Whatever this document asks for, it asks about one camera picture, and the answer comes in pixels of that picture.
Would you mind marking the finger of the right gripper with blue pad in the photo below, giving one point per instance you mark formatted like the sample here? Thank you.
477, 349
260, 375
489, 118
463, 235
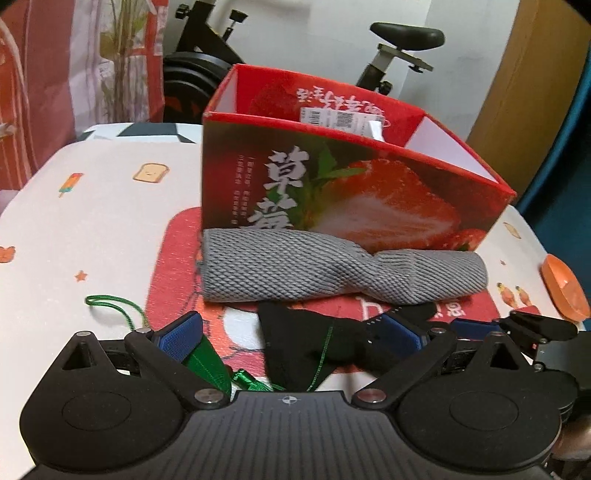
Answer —
523, 324

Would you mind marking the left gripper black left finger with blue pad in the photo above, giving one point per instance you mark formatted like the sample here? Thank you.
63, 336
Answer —
143, 371

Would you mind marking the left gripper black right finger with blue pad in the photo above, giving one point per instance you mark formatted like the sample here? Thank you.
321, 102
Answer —
415, 355

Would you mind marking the green zongzi sachet with tassel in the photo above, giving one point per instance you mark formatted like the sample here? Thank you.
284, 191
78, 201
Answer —
203, 364

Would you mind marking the black eye mask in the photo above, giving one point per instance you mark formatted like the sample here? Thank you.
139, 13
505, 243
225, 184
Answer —
302, 348

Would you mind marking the orange paper boat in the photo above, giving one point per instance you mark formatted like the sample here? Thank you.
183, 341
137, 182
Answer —
564, 289

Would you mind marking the grey knitted sleeve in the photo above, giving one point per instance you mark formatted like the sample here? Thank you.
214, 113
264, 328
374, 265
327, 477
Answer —
255, 265

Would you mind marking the white cartoon table mat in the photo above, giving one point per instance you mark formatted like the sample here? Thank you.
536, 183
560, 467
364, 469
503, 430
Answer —
83, 225

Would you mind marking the red strawberry cardboard box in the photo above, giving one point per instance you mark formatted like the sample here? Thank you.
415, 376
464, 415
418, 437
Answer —
287, 150

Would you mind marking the wooden door panel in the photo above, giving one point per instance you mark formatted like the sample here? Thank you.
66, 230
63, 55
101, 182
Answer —
532, 91

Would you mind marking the red white floral curtain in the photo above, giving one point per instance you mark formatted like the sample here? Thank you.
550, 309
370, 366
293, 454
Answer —
68, 65

